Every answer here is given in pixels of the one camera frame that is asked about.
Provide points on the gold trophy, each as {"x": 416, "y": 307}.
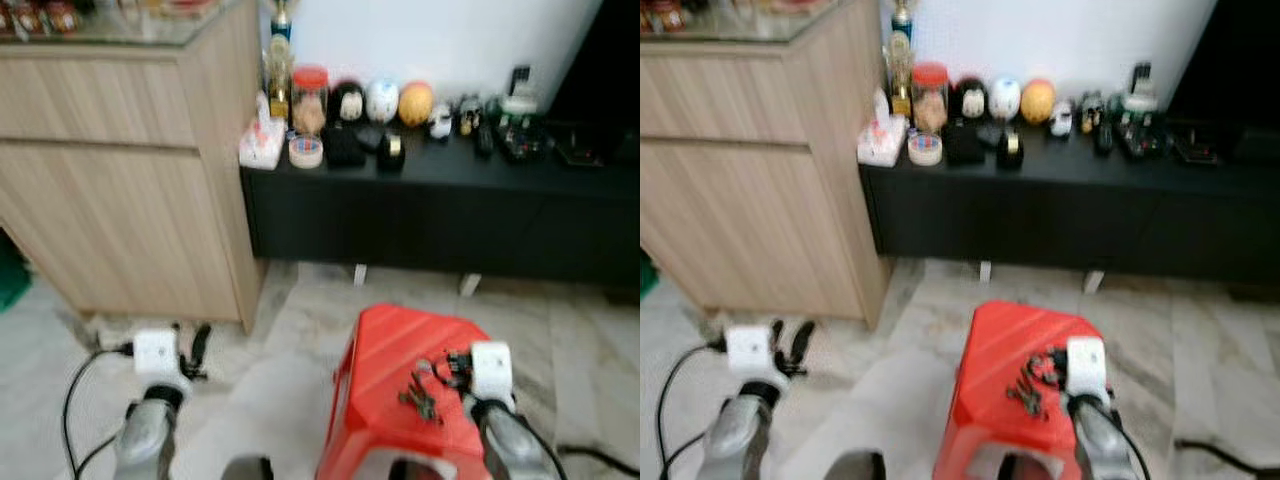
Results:
{"x": 902, "y": 65}
{"x": 279, "y": 70}

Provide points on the clear jar with red lid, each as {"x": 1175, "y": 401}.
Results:
{"x": 310, "y": 100}
{"x": 930, "y": 98}

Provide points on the orange round ball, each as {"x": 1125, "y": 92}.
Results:
{"x": 1038, "y": 101}
{"x": 416, "y": 104}

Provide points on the black television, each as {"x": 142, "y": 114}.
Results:
{"x": 605, "y": 60}
{"x": 1235, "y": 55}

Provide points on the green bin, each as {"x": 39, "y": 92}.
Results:
{"x": 648, "y": 278}
{"x": 12, "y": 275}

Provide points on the black electronic device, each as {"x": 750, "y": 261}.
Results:
{"x": 522, "y": 140}
{"x": 1142, "y": 136}

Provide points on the black pouch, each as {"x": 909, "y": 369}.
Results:
{"x": 965, "y": 145}
{"x": 344, "y": 148}

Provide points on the black haired doll head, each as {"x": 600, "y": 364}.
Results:
{"x": 348, "y": 103}
{"x": 970, "y": 100}

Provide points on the small white toy car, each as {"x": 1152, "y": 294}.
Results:
{"x": 440, "y": 122}
{"x": 1061, "y": 119}

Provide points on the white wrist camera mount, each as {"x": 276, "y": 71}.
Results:
{"x": 158, "y": 355}
{"x": 492, "y": 370}
{"x": 1086, "y": 365}
{"x": 750, "y": 350}

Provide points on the white tissue box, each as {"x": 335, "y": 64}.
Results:
{"x": 882, "y": 142}
{"x": 262, "y": 145}

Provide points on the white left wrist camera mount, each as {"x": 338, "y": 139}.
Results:
{"x": 750, "y": 350}
{"x": 158, "y": 355}

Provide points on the red plastic stool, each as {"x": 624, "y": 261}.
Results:
{"x": 1000, "y": 340}
{"x": 395, "y": 350}

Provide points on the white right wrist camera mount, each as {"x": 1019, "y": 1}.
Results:
{"x": 1086, "y": 365}
{"x": 492, "y": 370}

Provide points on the black low tv console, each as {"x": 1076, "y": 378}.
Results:
{"x": 440, "y": 215}
{"x": 1070, "y": 210}

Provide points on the small dark toy figure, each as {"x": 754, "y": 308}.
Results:
{"x": 468, "y": 113}
{"x": 1090, "y": 110}

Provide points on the bunch of dark keys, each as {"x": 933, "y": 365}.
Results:
{"x": 1028, "y": 392}
{"x": 420, "y": 398}

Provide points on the white egg figure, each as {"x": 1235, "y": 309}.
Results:
{"x": 1006, "y": 98}
{"x": 383, "y": 100}

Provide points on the light wooden cabinet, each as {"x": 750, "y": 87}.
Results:
{"x": 110, "y": 190}
{"x": 740, "y": 190}

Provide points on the black and yellow gadget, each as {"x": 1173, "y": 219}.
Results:
{"x": 391, "y": 152}
{"x": 1010, "y": 150}

